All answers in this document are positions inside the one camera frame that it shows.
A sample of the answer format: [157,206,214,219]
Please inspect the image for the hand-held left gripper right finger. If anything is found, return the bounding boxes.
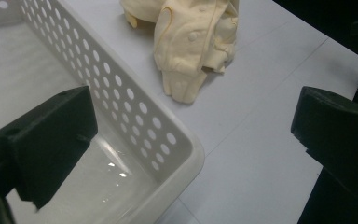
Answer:
[291,86,358,203]

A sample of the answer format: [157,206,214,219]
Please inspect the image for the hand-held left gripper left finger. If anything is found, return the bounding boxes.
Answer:
[0,86,99,210]

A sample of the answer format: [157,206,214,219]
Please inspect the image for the white perforated plastic basket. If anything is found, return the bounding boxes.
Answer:
[0,0,206,224]

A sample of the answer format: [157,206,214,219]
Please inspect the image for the pale yellow baby garment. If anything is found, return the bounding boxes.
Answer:
[119,0,241,105]

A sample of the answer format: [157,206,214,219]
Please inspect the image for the white table mat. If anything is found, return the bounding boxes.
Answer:
[55,0,358,224]

